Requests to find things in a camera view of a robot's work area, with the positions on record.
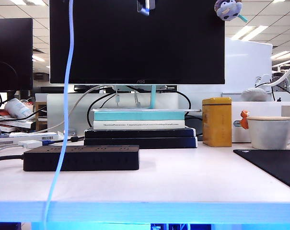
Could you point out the blue plug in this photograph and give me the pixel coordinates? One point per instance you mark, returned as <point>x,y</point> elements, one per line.
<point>47,143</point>

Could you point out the teal book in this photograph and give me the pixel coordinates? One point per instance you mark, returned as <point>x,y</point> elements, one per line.
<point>135,116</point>

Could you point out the white book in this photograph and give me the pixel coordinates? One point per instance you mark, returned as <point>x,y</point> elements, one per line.
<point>135,125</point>

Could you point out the teal monitor stand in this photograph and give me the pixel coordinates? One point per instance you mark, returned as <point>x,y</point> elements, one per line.
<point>153,98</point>

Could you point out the black power strip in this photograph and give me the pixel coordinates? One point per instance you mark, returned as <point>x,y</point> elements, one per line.
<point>99,159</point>

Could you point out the yellow tin box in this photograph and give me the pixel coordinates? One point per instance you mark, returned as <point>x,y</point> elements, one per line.
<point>216,122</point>

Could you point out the clear acrylic clip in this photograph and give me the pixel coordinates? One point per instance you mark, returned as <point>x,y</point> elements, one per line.
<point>72,132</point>

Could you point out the large black AOC monitor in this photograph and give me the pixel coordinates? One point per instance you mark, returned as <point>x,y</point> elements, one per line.
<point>135,40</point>

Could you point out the orange fox figurine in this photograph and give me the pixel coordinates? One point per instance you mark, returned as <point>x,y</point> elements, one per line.
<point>244,121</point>

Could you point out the wooden cabinet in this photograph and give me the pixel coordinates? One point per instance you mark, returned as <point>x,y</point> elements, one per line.
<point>41,115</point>

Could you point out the white domed object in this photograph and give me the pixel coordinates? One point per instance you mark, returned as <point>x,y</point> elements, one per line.
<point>253,94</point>

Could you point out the white cardboard box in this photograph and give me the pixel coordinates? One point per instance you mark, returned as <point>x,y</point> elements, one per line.
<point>259,109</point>

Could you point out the white board panel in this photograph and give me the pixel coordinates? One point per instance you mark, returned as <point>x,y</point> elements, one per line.
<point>247,62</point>

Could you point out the small white adapter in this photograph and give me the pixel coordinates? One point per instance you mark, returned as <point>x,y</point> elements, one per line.
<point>29,144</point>

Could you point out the white ceramic mug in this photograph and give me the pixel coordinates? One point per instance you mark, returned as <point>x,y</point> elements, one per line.
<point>267,134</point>

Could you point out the white plastic bottle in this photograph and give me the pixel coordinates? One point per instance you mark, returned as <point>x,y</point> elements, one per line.
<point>17,107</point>

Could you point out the stack of books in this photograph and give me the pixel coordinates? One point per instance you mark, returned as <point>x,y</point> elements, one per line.
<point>17,124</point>

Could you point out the grey plush toy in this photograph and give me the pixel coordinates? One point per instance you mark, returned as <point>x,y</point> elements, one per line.
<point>227,9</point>

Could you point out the black mouse pad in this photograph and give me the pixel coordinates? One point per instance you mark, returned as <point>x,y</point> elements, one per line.
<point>274,165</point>

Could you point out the white desk fan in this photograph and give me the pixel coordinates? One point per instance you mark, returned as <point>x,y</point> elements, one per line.
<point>282,83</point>

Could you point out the small black monitor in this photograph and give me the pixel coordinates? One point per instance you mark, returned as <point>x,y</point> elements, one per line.
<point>10,48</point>

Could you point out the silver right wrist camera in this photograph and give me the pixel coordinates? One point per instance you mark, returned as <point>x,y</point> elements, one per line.
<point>146,7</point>

